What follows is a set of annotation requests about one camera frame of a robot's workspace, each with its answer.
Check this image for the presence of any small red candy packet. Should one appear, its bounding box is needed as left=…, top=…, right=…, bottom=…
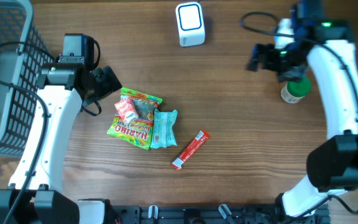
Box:
left=114, top=96, right=139, bottom=125

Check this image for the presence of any teal snack pouch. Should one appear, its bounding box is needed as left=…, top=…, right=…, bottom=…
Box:
left=150, top=109, right=178, bottom=149

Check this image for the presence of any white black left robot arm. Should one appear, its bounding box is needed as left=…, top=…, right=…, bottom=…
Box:
left=0, top=63, right=122, bottom=223

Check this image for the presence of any black right camera cable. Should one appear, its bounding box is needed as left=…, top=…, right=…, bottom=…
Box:
left=239, top=11, right=358, bottom=215

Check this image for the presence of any dark grey plastic basket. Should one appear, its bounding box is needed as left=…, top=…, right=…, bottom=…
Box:
left=0, top=1, right=52, bottom=157

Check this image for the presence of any green lid sauce jar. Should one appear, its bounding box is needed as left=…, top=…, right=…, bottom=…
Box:
left=280, top=77, right=311, bottom=104

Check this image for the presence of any colourful candy bag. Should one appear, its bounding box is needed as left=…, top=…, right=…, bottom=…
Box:
left=107, top=87, right=163, bottom=150

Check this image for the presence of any white barcode scanner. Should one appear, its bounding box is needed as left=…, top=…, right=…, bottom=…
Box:
left=175, top=2, right=206, bottom=47

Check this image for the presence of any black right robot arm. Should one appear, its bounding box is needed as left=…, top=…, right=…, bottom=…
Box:
left=249, top=19, right=358, bottom=218

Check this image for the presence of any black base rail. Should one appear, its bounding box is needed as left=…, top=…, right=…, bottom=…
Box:
left=53, top=203, right=331, bottom=224

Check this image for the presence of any red snack packet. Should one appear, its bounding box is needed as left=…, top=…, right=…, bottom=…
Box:
left=172, top=129, right=210, bottom=170

